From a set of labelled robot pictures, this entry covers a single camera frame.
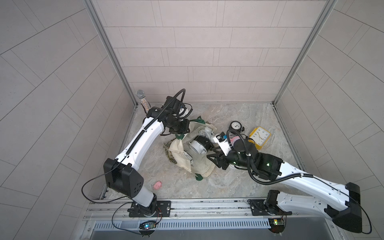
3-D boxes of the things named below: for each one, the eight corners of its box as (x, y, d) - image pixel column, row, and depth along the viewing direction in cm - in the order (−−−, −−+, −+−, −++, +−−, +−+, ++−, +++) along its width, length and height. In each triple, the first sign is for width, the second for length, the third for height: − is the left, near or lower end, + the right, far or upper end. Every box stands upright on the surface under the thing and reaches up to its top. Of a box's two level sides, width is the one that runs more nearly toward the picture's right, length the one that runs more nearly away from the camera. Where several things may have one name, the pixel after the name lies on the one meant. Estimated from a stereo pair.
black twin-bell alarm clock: (229, 131, 102) (230, 128, 99) (228, 124, 106) (229, 120, 103) (242, 132, 102) (244, 128, 99) (240, 124, 106) (242, 120, 103)
